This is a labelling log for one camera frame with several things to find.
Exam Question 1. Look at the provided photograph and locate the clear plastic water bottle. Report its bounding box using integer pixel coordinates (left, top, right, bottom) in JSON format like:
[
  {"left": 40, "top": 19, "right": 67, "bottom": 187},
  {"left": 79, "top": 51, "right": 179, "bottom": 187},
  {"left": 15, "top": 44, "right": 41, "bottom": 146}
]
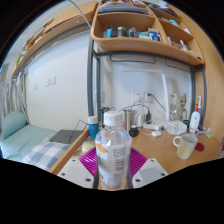
[{"left": 94, "top": 110, "right": 133, "bottom": 191}]

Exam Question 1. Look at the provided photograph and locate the flat round red coaster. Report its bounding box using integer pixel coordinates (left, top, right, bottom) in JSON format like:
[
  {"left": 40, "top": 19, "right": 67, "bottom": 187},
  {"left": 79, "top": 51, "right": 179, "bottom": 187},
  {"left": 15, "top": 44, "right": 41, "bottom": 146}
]
[{"left": 194, "top": 142, "right": 205, "bottom": 153}]

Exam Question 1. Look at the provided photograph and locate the small cream round container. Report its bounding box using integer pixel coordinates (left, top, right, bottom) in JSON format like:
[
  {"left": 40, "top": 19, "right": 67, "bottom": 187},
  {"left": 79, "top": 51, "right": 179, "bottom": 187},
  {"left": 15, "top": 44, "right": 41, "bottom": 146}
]
[{"left": 81, "top": 142, "right": 96, "bottom": 154}]

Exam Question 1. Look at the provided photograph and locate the grey striped curtain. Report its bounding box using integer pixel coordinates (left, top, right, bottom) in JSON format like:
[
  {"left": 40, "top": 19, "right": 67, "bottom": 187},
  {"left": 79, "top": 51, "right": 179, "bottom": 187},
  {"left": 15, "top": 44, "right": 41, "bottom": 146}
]
[{"left": 0, "top": 73, "right": 29, "bottom": 124}]

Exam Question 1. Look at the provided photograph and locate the teal pillow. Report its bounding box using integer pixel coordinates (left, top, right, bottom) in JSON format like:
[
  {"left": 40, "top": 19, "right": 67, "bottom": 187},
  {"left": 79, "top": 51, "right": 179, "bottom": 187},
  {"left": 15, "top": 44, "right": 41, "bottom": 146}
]
[{"left": 1, "top": 110, "right": 28, "bottom": 139}]

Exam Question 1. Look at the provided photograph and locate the white pump bottle red top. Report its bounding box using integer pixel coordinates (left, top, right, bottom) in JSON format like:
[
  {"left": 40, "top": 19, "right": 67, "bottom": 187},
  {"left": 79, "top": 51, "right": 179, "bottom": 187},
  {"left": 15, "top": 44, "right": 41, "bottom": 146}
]
[{"left": 189, "top": 103, "right": 202, "bottom": 132}]

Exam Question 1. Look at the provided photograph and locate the wooden upper bunk rail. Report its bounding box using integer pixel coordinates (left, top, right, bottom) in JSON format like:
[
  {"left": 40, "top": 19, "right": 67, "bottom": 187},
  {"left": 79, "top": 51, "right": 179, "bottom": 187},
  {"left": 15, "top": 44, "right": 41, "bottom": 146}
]
[{"left": 11, "top": 0, "right": 98, "bottom": 78}]

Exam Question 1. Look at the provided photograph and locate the small white rounded case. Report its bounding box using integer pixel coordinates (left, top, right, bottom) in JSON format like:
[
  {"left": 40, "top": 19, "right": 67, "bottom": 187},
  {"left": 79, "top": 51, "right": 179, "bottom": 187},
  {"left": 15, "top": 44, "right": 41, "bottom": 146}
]
[{"left": 150, "top": 130, "right": 163, "bottom": 138}]

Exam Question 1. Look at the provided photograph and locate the blue plaid pillow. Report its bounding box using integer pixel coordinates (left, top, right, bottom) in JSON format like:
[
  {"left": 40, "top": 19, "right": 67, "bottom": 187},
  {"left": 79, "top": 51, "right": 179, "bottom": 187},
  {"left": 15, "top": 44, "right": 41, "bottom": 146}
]
[{"left": 21, "top": 141, "right": 72, "bottom": 172}]

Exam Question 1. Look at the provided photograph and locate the wooden shelf unit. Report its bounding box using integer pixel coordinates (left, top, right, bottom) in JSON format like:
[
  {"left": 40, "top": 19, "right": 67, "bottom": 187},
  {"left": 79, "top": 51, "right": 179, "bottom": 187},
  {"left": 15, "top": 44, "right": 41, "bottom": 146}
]
[{"left": 90, "top": 0, "right": 205, "bottom": 66}]

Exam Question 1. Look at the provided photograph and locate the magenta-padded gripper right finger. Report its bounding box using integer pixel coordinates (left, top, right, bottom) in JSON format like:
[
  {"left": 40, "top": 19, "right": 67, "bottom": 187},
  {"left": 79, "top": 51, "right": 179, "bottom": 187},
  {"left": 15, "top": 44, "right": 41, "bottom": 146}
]
[{"left": 126, "top": 147, "right": 169, "bottom": 190}]

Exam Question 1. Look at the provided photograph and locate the white power strip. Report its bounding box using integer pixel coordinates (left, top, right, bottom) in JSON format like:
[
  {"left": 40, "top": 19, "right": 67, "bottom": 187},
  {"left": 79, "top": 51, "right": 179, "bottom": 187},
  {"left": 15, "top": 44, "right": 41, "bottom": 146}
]
[{"left": 143, "top": 121, "right": 161, "bottom": 131}]

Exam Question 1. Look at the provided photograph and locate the brown tree figurine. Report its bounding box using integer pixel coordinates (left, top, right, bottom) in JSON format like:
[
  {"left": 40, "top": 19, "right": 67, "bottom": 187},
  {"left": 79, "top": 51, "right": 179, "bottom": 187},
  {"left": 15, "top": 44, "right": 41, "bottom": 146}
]
[{"left": 175, "top": 93, "right": 188, "bottom": 122}]

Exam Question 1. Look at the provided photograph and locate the black charger block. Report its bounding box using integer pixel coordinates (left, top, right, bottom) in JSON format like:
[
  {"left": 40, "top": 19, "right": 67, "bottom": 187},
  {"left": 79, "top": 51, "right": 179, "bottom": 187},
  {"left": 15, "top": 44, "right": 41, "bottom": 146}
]
[{"left": 128, "top": 125, "right": 140, "bottom": 138}]

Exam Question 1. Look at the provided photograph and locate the grey metal frame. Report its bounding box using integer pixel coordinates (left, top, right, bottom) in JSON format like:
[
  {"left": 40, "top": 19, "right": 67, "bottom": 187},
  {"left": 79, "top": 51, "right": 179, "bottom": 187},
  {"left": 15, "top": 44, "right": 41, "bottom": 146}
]
[{"left": 86, "top": 33, "right": 208, "bottom": 128}]

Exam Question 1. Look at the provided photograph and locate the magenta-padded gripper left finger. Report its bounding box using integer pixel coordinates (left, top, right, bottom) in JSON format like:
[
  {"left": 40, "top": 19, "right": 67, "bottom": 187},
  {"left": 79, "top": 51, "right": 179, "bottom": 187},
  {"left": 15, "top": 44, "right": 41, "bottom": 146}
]
[{"left": 57, "top": 146, "right": 101, "bottom": 190}]

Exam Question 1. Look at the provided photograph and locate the steel tumbler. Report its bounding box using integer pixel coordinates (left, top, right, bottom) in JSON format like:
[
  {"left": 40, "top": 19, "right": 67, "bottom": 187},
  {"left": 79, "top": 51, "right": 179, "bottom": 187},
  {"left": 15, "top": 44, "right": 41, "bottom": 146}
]
[{"left": 123, "top": 109, "right": 136, "bottom": 132}]

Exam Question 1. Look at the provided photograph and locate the grey laptop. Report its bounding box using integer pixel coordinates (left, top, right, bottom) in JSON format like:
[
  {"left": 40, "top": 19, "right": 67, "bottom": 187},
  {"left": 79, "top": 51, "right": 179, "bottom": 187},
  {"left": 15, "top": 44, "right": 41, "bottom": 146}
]
[{"left": 49, "top": 129, "right": 84, "bottom": 145}]

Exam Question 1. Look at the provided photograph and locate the cream ceramic mug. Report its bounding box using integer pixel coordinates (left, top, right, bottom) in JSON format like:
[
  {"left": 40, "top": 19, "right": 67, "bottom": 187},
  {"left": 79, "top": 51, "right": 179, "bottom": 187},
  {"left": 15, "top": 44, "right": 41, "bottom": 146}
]
[{"left": 172, "top": 133, "right": 199, "bottom": 160}]

